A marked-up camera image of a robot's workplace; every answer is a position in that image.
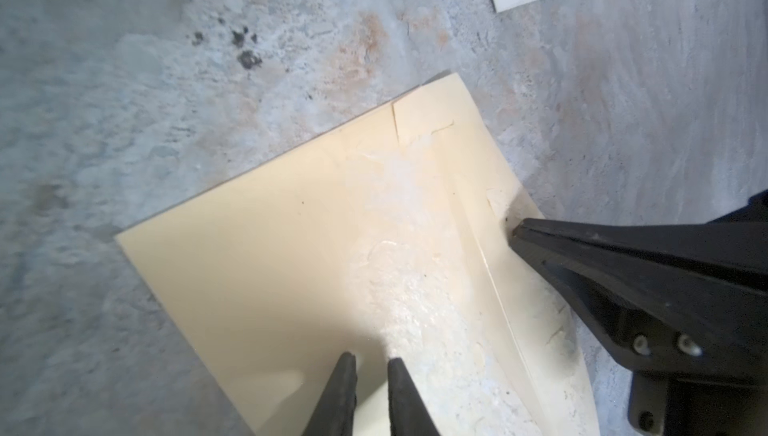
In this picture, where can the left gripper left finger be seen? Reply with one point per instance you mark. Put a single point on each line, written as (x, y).
(334, 413)

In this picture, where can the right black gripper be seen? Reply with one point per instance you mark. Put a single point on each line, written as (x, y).
(683, 306)

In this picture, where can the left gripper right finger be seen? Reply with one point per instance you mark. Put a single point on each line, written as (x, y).
(408, 415)

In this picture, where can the yellow manila envelope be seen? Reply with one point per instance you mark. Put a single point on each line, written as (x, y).
(386, 238)

